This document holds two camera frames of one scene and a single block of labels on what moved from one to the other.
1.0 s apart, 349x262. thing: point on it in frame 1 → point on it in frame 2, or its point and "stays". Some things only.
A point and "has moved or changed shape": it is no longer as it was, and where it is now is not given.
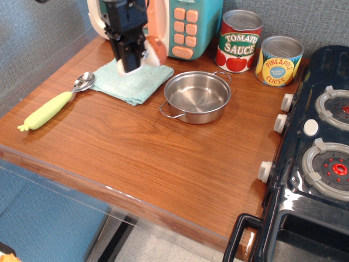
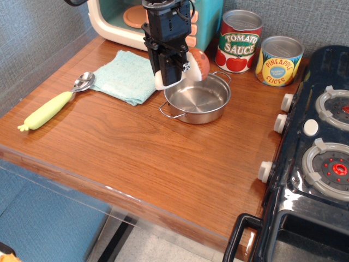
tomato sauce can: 240,33 stays
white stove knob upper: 286,102 stays
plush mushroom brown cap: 159,48 has moved or changed shape
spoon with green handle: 81,82 stays
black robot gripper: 125,17 → 168,25
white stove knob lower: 264,171 stays
